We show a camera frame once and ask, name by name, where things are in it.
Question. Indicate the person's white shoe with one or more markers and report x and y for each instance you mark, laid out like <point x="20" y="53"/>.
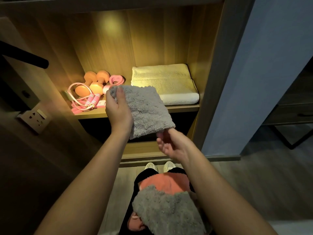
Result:
<point x="169" y="165"/>
<point x="151" y="166"/>

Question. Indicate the wooden shelf cabinet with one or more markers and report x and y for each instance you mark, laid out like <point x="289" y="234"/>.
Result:
<point x="151" y="39"/>

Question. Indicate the pink resistance band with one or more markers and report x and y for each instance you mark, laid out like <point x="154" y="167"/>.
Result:
<point x="79" y="110"/>

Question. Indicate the person's left hand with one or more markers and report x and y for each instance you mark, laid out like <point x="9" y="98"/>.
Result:
<point x="118" y="112"/>

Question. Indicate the pink heart-shaped hand grip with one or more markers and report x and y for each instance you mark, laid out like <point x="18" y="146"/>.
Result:
<point x="117" y="80"/>

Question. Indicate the black door lock knob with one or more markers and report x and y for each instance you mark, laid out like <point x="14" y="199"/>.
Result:
<point x="25" y="94"/>

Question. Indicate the grey fluffy towel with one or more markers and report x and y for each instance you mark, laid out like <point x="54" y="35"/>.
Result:
<point x="146" y="110"/>
<point x="168" y="210"/>

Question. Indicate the person's black trousers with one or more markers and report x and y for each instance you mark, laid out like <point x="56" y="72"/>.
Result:
<point x="137" y="193"/>

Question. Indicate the orange dumbbell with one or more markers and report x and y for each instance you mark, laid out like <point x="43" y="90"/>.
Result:
<point x="84" y="85"/>
<point x="99" y="81"/>

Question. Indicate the person's left forearm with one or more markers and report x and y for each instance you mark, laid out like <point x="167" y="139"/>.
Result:
<point x="85" y="188"/>

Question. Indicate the beige wall socket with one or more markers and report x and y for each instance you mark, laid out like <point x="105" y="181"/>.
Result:
<point x="34" y="117"/>

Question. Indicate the person's white right shoe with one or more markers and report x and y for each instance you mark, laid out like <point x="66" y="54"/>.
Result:
<point x="169" y="165"/>

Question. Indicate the unfolded grey fluffy towel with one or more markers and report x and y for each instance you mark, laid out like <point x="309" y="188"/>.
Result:
<point x="168" y="210"/>

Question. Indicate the person's white left shoe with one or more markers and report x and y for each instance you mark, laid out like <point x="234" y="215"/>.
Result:
<point x="151" y="166"/>

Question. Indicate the dark side table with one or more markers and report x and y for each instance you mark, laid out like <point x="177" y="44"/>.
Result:
<point x="291" y="107"/>

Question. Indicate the person's left thumb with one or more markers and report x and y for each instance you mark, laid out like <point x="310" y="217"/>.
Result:
<point x="120" y="92"/>

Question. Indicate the person's right hand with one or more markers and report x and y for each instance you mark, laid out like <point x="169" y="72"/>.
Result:
<point x="179" y="146"/>

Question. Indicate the orange fluffy towel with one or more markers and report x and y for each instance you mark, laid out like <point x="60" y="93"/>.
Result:
<point x="166" y="182"/>

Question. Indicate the person's right thumb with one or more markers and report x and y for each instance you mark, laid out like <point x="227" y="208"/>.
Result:
<point x="173" y="132"/>

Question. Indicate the person's right forearm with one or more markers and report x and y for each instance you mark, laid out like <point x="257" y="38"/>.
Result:
<point x="220" y="198"/>

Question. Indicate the folded cream white towel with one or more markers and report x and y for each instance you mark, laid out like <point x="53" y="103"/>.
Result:
<point x="166" y="81"/>

